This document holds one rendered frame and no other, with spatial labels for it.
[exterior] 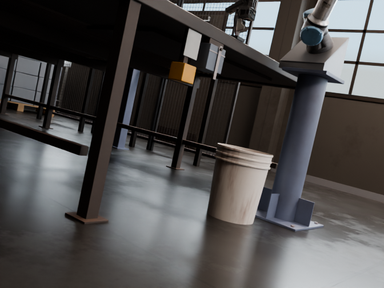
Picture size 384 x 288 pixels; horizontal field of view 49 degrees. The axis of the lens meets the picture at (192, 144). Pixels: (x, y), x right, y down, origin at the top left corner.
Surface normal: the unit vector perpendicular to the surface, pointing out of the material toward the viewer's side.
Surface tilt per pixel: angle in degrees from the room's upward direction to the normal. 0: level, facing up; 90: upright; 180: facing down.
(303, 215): 90
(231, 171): 93
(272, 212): 90
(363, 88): 90
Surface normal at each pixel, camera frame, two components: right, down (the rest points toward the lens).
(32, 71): 0.57, 0.18
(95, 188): 0.79, 0.21
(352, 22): -0.64, -0.09
